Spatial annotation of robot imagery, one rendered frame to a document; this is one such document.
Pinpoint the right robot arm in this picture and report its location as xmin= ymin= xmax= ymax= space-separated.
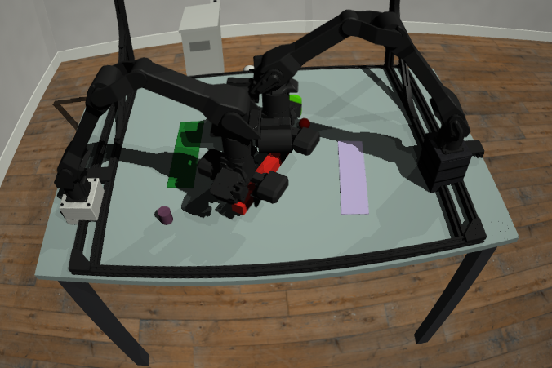
xmin=54 ymin=57 xmax=292 ymax=205

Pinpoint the green cylinder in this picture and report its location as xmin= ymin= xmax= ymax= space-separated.
xmin=290 ymin=95 xmax=302 ymax=104

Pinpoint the dark purple cylinder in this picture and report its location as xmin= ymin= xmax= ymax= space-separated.
xmin=158 ymin=206 xmax=173 ymax=225

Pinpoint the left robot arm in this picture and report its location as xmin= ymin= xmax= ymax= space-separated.
xmin=226 ymin=10 xmax=470 ymax=154

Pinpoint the lavender rectangle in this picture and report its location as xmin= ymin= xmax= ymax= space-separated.
xmin=338 ymin=140 xmax=369 ymax=215

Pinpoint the dark maroon ball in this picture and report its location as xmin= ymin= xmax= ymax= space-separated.
xmin=299 ymin=118 xmax=310 ymax=129

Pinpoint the red rectangular bar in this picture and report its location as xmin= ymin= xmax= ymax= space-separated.
xmin=232 ymin=153 xmax=283 ymax=215

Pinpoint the dark green rectangle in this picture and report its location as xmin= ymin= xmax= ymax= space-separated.
xmin=167 ymin=121 xmax=204 ymax=188

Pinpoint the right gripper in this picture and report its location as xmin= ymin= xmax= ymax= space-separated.
xmin=198 ymin=146 xmax=288 ymax=207

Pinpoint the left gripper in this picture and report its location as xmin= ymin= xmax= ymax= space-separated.
xmin=261 ymin=104 xmax=320 ymax=162

